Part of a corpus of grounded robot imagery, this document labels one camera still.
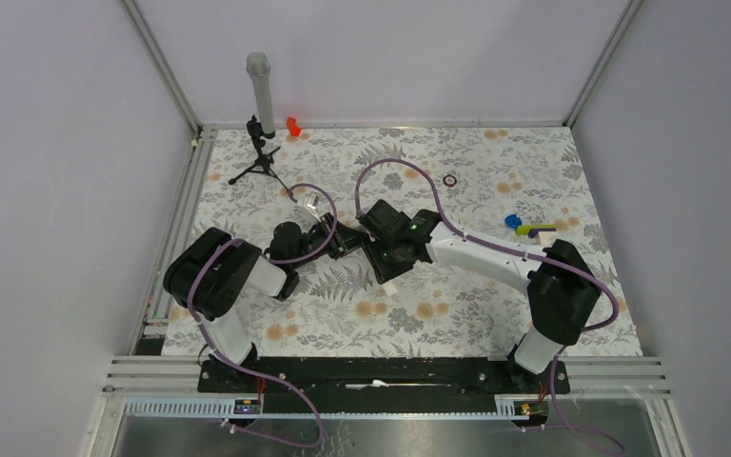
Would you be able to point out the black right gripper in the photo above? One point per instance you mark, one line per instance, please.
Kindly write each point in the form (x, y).
(383, 271)

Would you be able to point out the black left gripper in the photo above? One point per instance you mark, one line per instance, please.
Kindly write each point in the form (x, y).
(345, 238)

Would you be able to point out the white battery cover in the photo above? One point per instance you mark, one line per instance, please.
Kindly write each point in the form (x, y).
(389, 289)

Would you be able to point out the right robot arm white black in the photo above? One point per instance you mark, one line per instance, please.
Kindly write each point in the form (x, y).
(560, 289)

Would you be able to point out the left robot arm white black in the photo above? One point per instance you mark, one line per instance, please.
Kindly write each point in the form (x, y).
(209, 276)

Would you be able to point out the floral patterned table mat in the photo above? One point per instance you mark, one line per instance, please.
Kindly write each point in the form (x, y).
(477, 175)

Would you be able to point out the black mini tripod stand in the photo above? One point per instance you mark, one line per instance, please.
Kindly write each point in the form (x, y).
(264, 161)

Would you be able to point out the small orange red block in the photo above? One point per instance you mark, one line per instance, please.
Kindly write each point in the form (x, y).
(293, 127)

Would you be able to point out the blue plastic toy piece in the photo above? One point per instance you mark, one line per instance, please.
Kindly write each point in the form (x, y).
(513, 221)

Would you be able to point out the yellow green toy piece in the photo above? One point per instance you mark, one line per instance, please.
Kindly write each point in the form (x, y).
(523, 230)

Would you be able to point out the purple toy piece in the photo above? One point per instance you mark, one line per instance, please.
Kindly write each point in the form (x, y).
(534, 234)

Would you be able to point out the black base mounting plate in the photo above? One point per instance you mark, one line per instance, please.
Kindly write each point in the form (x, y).
(379, 385)

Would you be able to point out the beige wooden block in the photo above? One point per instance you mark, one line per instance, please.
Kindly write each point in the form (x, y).
(546, 238)

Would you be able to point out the grey microphone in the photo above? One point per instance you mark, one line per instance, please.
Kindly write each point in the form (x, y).
(258, 70)

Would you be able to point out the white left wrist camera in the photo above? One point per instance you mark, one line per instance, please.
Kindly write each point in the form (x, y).
(310, 205)

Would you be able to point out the aluminium frame post left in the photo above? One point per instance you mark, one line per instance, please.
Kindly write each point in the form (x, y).
(161, 65)

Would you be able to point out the aluminium frame post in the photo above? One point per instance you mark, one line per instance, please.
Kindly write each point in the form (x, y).
(612, 43)
(161, 65)

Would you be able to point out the aluminium frame post right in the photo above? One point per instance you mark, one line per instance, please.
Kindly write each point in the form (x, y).
(612, 43)

